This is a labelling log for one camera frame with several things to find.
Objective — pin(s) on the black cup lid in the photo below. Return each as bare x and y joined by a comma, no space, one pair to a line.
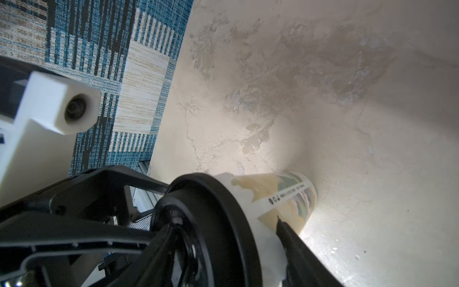
213,244

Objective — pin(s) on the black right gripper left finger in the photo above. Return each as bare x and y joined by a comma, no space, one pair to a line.
155,265

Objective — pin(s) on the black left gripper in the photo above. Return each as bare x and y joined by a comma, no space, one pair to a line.
59,234

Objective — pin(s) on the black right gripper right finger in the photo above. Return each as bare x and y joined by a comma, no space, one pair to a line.
304,269

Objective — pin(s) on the red patterned paper cup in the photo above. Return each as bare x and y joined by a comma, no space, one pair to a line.
295,201

